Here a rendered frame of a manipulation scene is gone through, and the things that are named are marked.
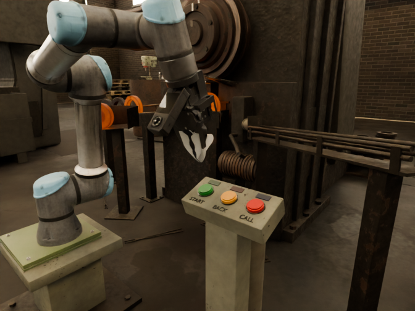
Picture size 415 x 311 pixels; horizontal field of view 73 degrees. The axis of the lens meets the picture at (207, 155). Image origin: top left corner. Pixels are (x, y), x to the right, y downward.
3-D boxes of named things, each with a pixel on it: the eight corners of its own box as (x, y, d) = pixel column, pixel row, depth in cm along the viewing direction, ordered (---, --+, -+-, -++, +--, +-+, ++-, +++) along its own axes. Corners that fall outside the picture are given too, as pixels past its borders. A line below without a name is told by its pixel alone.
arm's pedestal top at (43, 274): (31, 293, 84) (28, 282, 83) (0, 252, 104) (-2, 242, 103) (123, 247, 108) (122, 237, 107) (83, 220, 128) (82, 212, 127)
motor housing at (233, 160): (228, 236, 163) (230, 147, 149) (262, 250, 149) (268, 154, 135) (215, 246, 153) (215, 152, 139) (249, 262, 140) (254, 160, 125)
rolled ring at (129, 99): (120, 107, 215) (124, 107, 218) (133, 125, 211) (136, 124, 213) (129, 90, 204) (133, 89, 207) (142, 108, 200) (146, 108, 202)
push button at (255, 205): (252, 202, 67) (251, 196, 66) (267, 206, 65) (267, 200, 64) (244, 212, 65) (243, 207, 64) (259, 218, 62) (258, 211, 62)
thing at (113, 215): (109, 205, 202) (99, 105, 183) (144, 207, 200) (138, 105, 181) (96, 218, 183) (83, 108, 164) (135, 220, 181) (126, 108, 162)
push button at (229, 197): (227, 194, 72) (226, 188, 71) (240, 198, 69) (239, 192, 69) (218, 203, 70) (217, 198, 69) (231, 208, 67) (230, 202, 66)
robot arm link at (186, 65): (176, 60, 53) (149, 63, 58) (183, 84, 55) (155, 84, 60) (200, 49, 58) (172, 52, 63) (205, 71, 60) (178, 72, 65)
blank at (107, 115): (96, 98, 169) (92, 99, 166) (117, 109, 167) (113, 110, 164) (90, 121, 175) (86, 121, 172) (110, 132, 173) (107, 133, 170)
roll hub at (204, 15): (180, 63, 159) (179, 8, 152) (219, 61, 142) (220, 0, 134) (173, 62, 155) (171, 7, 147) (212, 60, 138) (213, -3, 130)
